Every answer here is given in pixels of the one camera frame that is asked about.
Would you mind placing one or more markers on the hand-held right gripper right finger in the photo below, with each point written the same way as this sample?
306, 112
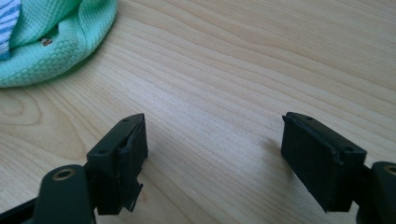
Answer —
320, 161

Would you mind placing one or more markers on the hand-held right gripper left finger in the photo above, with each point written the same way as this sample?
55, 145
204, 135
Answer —
116, 161

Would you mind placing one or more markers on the mint green waffle cloth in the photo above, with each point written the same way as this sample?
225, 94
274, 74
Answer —
56, 40

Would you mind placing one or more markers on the blue white striped cloth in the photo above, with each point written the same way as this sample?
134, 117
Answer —
7, 25

